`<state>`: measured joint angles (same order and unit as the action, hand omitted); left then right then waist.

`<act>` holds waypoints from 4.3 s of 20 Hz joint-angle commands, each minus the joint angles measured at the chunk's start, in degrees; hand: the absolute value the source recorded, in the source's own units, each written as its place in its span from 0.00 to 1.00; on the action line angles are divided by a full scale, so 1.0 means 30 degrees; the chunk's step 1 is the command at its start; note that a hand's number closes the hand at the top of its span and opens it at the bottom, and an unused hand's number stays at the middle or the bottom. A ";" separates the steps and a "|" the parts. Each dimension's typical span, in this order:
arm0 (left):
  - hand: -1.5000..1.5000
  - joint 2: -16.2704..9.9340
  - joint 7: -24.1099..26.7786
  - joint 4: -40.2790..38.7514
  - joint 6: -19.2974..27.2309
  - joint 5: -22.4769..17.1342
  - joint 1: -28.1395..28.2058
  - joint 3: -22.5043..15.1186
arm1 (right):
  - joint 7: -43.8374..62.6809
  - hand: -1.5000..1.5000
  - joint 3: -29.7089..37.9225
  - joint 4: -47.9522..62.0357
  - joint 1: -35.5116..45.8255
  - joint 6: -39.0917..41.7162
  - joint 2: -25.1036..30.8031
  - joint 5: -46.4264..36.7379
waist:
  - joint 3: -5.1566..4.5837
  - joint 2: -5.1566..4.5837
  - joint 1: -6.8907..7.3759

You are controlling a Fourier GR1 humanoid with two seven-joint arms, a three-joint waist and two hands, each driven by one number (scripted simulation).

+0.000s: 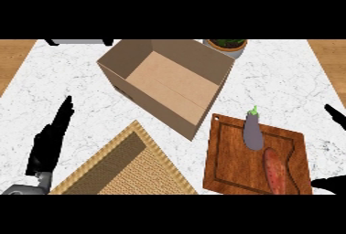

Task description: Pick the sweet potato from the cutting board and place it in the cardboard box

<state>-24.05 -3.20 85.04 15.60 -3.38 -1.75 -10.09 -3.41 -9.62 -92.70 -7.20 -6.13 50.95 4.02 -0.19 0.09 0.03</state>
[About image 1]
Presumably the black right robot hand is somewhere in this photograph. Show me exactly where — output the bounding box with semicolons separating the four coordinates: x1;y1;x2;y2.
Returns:
309;103;346;196

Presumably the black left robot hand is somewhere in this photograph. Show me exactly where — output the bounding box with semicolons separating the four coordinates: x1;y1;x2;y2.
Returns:
24;95;76;177

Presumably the brown wooden cutting board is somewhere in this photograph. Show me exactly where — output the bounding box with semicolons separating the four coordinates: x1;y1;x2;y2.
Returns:
201;112;314;196

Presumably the brown cardboard box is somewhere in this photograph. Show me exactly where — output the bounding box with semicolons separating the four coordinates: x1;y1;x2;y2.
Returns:
97;39;237;142

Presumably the tan wicker basket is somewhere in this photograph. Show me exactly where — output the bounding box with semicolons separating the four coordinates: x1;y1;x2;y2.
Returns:
48;119;200;196

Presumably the purple eggplant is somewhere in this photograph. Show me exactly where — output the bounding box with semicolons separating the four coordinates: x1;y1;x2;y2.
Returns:
243;105;265;152

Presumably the grey appliance with black feet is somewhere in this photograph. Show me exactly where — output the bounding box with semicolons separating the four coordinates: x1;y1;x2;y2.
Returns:
43;39;116;47

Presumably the potted green plant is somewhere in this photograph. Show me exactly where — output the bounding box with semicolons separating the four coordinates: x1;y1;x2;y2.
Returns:
201;39;249;60

